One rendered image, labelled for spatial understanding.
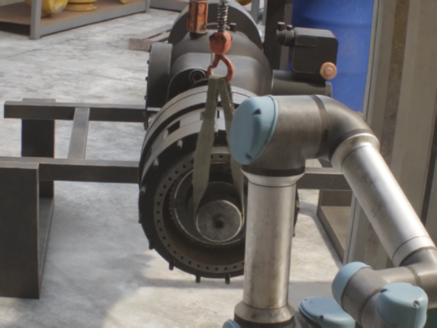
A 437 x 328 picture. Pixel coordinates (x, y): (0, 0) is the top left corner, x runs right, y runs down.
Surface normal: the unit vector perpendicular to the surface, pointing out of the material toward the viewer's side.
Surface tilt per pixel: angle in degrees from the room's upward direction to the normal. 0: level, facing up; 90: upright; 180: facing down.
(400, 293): 0
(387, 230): 71
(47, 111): 90
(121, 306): 0
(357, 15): 90
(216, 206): 90
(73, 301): 0
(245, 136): 82
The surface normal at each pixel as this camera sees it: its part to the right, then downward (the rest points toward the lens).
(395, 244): -0.78, -0.22
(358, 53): 0.55, 0.30
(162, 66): 0.06, -0.38
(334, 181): 0.11, 0.33
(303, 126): 0.37, -0.03
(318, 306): 0.19, -0.95
